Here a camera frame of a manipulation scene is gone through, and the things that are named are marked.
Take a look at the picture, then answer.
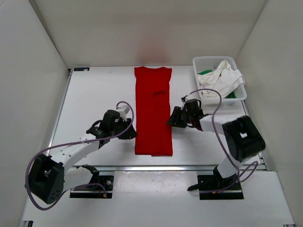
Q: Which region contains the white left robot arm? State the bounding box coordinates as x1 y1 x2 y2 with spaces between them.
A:
25 105 137 210

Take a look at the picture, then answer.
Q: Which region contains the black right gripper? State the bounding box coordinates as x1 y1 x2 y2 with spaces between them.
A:
167 107 194 129

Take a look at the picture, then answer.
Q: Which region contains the white t shirt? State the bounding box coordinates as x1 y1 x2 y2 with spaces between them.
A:
197 60 244 98

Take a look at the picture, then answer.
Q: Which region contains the red t shirt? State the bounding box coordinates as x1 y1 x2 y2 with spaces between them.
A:
134 67 173 156

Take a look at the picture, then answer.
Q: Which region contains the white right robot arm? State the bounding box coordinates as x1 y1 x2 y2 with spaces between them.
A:
167 99 266 193

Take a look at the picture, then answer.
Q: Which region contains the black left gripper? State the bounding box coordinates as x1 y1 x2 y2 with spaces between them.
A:
109 118 138 140

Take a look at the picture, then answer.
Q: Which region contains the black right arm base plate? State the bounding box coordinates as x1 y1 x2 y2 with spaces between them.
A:
197 175 244 201

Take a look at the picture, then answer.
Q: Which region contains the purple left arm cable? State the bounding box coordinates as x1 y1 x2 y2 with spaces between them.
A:
25 101 135 210

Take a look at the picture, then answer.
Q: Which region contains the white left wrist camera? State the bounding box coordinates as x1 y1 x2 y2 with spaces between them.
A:
116 105 130 117

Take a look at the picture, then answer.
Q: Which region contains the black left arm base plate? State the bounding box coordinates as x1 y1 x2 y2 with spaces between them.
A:
70 172 114 199

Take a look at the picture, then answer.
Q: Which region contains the dark label sticker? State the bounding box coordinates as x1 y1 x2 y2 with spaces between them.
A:
73 67 90 71

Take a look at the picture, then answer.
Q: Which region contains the green t shirt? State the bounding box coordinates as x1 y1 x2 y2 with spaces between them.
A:
198 70 241 98

